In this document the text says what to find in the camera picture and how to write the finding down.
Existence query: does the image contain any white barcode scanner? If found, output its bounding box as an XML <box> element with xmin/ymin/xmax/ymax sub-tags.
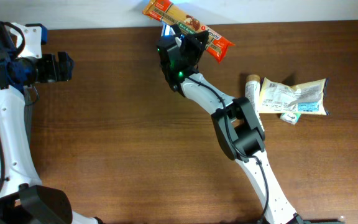
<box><xmin>161</xmin><ymin>24</ymin><xmax>171</xmax><ymax>36</ymax></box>

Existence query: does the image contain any white crinkled snack bag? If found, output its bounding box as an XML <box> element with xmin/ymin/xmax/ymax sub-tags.
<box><xmin>258</xmin><ymin>78</ymin><xmax>329</xmax><ymax>115</ymax></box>

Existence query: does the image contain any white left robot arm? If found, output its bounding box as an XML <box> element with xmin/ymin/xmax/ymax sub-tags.
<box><xmin>0</xmin><ymin>21</ymin><xmax>99</xmax><ymax>223</ymax></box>

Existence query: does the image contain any orange spaghetti packet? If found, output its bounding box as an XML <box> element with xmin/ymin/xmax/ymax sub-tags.
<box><xmin>142</xmin><ymin>0</ymin><xmax>235</xmax><ymax>63</ymax></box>

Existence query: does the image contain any white tube with gold cap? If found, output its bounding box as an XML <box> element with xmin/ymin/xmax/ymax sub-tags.
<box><xmin>245</xmin><ymin>74</ymin><xmax>265</xmax><ymax>131</ymax></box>

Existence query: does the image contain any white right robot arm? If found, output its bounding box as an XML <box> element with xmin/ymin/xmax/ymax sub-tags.
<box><xmin>157</xmin><ymin>31</ymin><xmax>304</xmax><ymax>223</ymax></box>

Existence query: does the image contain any teal tissue pack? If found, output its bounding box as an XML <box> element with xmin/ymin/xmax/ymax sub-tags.
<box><xmin>280</xmin><ymin>112</ymin><xmax>301</xmax><ymax>125</ymax></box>

